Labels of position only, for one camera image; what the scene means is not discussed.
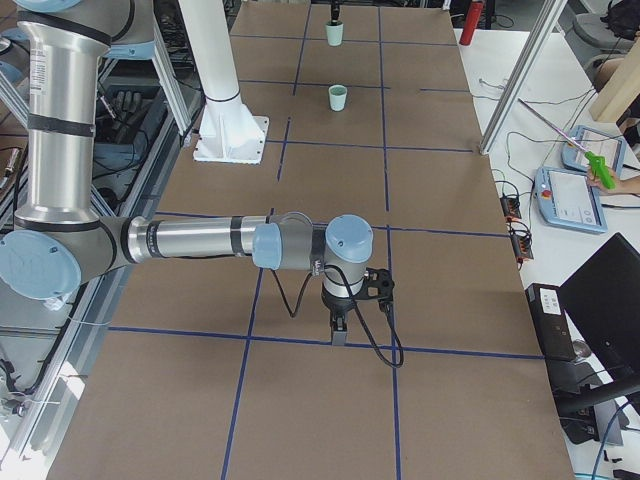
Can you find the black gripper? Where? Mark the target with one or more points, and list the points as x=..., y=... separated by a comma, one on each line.
x=336, y=304
x=334, y=8

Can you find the mint green plastic cup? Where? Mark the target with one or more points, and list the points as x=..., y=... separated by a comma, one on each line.
x=334, y=34

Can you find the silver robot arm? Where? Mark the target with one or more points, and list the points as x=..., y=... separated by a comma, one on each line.
x=58, y=243

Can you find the person's hand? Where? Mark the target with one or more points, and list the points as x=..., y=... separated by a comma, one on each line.
x=629, y=186

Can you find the blue tape strip lengthwise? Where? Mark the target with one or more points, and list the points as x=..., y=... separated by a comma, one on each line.
x=396, y=350

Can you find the blue tape strip crosswise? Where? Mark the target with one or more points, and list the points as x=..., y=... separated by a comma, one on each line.
x=283, y=340

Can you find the brown paper table cover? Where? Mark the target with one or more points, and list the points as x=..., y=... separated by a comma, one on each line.
x=172, y=407

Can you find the red bottle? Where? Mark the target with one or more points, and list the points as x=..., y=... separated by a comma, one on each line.
x=472, y=19

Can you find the near orange black adapter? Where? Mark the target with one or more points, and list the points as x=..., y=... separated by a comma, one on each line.
x=521, y=241

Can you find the orange black adapter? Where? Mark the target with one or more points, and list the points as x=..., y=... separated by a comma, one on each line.
x=521, y=241
x=511, y=207

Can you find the far orange black adapter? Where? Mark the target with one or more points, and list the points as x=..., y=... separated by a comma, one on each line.
x=511, y=207

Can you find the black computer box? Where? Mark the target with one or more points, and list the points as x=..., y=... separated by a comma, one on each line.
x=550, y=322

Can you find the near blue teach pendant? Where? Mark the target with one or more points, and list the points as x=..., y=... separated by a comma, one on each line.
x=565, y=200

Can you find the blue teach pendant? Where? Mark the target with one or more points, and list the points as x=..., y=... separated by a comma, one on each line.
x=607, y=145
x=565, y=200

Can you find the black monitor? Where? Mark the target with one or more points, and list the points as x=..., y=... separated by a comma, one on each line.
x=602, y=300

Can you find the far blue teach pendant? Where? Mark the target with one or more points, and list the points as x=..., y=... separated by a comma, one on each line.
x=607, y=145

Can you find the wooden beam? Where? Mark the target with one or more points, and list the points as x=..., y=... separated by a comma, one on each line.
x=617, y=88

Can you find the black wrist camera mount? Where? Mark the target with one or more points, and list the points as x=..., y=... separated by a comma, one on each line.
x=378, y=285

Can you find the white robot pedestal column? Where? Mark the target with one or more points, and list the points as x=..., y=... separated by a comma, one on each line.
x=228, y=132

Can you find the aluminium frame post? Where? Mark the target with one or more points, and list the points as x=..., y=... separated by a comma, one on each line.
x=533, y=46

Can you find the green handled grabber tool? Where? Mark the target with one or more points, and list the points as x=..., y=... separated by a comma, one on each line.
x=597, y=163

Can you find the aluminium side frame rail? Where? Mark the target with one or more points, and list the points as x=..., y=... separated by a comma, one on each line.
x=52, y=353

